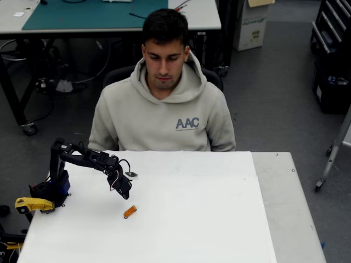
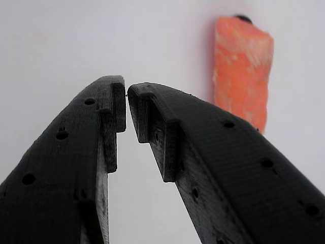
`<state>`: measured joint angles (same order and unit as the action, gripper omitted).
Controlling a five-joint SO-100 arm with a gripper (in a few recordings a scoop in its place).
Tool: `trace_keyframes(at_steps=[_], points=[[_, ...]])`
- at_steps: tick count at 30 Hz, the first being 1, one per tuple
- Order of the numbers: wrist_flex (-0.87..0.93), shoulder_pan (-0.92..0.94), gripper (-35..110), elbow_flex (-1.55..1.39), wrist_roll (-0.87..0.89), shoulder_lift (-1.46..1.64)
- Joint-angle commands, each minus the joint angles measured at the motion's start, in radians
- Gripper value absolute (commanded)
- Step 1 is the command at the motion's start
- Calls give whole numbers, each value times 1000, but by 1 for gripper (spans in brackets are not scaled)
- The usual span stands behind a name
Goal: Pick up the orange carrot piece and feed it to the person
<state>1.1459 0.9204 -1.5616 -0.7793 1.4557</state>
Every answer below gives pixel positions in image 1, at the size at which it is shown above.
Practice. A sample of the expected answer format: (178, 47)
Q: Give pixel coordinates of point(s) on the white power adapter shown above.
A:
(64, 86)

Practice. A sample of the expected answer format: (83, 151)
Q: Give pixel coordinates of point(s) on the red screwdriver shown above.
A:
(183, 5)

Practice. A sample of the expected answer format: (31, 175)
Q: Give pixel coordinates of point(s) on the small blue clip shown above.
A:
(322, 245)

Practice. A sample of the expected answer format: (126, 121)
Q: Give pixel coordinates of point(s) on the black and yellow clamp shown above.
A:
(11, 237)

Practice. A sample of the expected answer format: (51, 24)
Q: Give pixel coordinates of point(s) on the orange food piece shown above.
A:
(130, 211)

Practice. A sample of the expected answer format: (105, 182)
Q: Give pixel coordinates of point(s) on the black office chair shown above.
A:
(118, 74)

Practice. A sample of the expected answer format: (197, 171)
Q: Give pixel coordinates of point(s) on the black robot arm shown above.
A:
(82, 160)

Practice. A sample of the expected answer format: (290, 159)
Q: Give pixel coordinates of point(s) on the green cutting mat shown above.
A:
(90, 13)

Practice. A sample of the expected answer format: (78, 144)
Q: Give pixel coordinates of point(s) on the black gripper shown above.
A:
(123, 188)

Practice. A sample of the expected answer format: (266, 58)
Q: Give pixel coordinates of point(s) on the grey metal stand leg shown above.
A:
(333, 156)

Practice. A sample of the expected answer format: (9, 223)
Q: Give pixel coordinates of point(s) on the black drawer cabinet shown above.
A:
(333, 22)

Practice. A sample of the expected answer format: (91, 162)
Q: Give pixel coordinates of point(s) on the black storage bin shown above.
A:
(333, 96)

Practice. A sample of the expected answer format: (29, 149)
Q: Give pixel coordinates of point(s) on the man in beige hoodie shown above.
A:
(153, 120)

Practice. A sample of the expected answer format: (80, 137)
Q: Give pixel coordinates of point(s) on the white paper sheet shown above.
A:
(178, 219)

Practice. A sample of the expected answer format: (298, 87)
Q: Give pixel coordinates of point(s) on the black table caster wheel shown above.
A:
(223, 71)
(29, 128)

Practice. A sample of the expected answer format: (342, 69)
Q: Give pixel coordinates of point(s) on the white cardboard box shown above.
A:
(251, 30)

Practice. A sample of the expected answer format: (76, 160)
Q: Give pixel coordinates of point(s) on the white work table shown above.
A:
(204, 19)

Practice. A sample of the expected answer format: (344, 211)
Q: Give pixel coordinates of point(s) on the yellow table clamp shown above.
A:
(34, 204)

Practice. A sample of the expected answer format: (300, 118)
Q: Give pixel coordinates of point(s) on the small white paper slip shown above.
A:
(18, 14)

